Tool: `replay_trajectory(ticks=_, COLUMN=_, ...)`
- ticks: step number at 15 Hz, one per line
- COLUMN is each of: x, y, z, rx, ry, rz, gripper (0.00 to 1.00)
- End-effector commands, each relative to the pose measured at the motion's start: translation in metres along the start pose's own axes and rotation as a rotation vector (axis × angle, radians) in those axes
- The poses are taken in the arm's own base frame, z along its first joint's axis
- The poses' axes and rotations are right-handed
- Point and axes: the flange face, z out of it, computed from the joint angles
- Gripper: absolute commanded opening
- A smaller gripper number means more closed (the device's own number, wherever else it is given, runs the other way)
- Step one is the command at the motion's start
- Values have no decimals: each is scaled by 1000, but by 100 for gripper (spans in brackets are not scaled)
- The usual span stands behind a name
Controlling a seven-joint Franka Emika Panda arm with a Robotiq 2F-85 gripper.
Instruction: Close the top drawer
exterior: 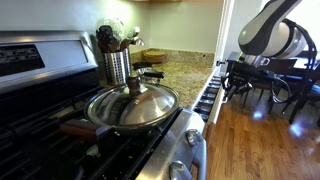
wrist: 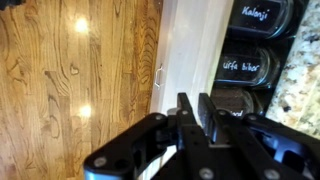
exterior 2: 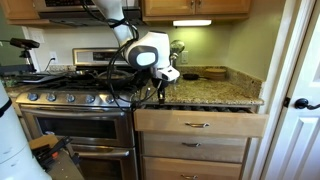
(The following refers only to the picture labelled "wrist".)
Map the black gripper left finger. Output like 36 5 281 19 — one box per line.
82 92 217 180

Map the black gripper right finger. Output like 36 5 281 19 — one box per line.
198 92 320 180

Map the white wooden spice drawer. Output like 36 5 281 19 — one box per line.
146 0 311 180

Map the Mustard Seeds labelled spice jar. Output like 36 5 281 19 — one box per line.
210 87 265 118

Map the Urfa Biber labelled spice jar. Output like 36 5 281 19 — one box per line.
214 44 282 88

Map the speckled granite countertop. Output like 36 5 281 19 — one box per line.
264 0 320 141

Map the Kalonji labelled spice jar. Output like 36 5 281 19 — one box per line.
227 0 295 41

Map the silver metal drawer handle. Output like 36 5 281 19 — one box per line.
153 63 165 89

